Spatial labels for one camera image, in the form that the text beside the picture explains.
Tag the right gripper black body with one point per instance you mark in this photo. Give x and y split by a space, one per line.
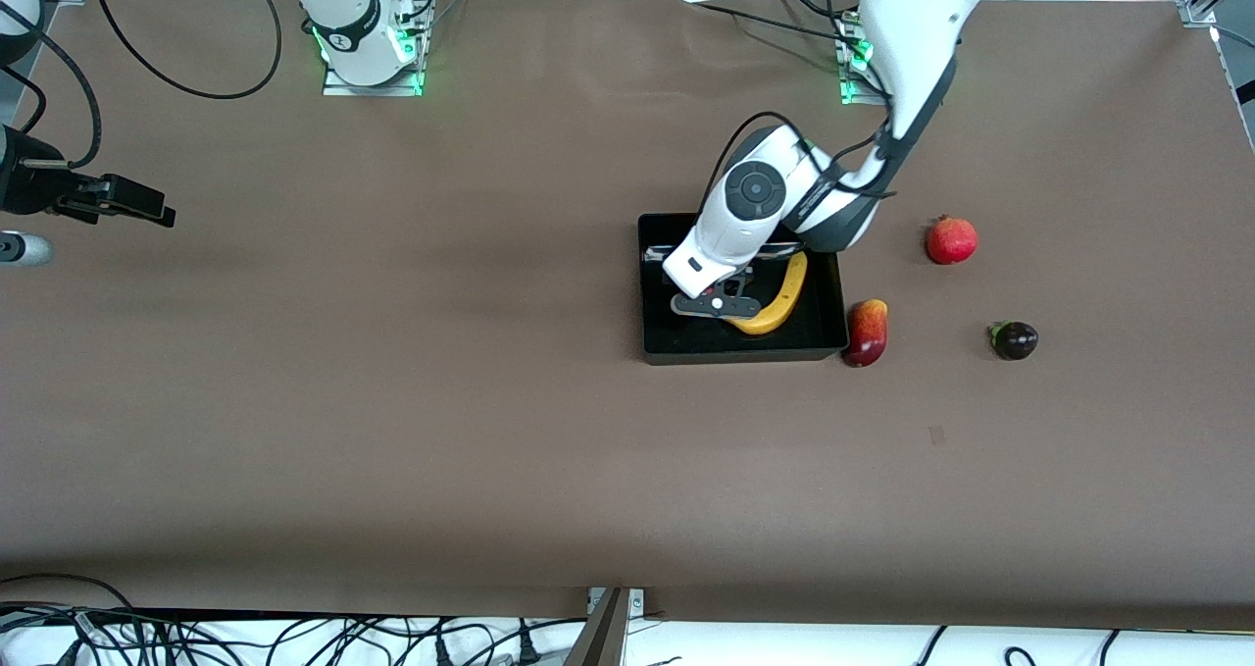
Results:
27 184

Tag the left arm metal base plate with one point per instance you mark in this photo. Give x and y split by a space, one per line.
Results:
851 93

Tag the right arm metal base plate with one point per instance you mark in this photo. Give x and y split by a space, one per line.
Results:
338 87

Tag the red pomegranate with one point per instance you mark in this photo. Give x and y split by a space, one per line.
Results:
951 242

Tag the silver corner bracket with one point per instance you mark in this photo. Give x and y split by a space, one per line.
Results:
1198 11

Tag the dark slanted frame strut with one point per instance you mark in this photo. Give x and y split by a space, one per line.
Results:
600 641

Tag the brown paper table cover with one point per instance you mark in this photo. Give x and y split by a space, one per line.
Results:
588 499

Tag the black plastic tray box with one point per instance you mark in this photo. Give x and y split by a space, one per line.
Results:
686 342

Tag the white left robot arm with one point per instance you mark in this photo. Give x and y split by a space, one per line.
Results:
912 38

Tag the red mango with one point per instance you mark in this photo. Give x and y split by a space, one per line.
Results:
866 337

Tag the dark purple mangosteen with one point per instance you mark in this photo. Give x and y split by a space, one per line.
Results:
1018 340

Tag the silver table edge bracket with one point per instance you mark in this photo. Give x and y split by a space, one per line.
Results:
635 601

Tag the yellow banana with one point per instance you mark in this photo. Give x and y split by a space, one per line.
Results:
784 303

